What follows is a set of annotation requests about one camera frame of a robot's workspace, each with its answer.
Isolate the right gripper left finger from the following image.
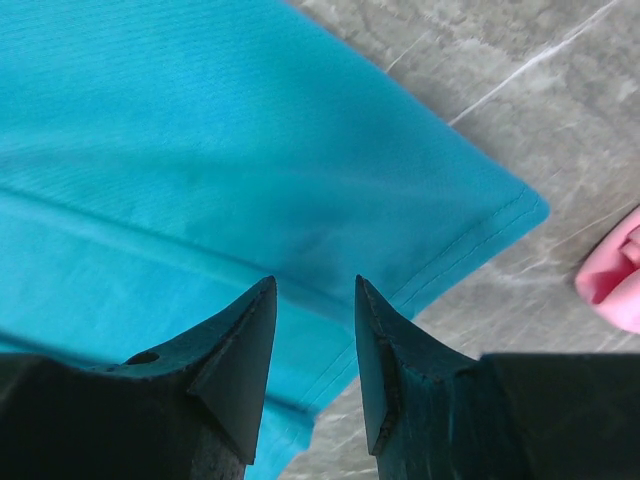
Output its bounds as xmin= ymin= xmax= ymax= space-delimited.
xmin=1 ymin=277 xmax=277 ymax=479

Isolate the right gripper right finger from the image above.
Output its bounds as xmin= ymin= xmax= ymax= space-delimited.
xmin=355 ymin=278 xmax=639 ymax=479

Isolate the teal t shirt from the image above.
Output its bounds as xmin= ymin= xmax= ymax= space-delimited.
xmin=1 ymin=1 xmax=549 ymax=479

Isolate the folded pink t shirt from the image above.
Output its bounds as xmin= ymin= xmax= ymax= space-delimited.
xmin=574 ymin=208 xmax=639 ymax=334

